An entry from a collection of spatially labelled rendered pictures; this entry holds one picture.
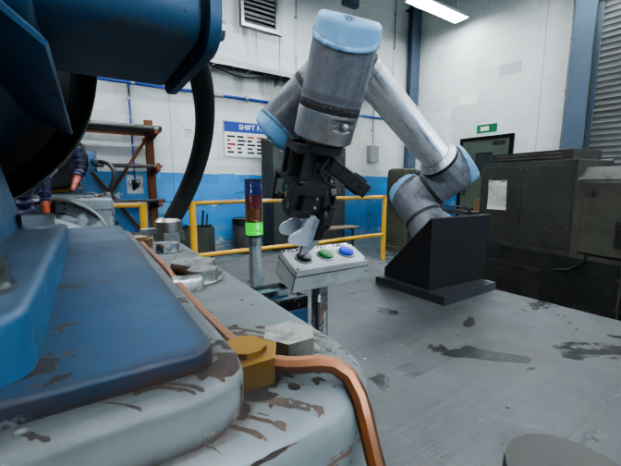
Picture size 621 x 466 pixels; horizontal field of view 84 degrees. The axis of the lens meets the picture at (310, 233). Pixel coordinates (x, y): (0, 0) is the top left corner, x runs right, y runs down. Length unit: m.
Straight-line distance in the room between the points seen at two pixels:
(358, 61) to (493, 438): 0.61
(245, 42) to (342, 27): 6.32
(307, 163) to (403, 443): 0.46
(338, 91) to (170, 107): 5.63
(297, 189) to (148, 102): 5.56
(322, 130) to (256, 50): 6.36
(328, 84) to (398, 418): 0.55
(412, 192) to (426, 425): 0.94
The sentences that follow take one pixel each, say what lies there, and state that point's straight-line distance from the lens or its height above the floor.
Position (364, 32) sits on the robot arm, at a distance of 0.50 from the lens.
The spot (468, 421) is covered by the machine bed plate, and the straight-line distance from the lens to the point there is 0.73.
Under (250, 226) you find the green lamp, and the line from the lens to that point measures 1.15.
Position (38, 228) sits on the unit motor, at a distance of 0.19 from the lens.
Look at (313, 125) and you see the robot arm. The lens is 0.51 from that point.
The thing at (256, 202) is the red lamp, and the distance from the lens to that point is 1.14.
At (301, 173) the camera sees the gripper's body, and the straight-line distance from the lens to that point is 0.53.
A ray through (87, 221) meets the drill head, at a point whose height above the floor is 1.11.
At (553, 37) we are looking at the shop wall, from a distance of 7.80.
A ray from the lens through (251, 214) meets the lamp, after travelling 1.15.
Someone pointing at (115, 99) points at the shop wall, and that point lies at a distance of 5.97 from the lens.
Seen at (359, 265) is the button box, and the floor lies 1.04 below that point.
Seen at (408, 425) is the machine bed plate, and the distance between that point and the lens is 0.69.
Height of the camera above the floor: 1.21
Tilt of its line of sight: 8 degrees down
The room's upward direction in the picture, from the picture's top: straight up
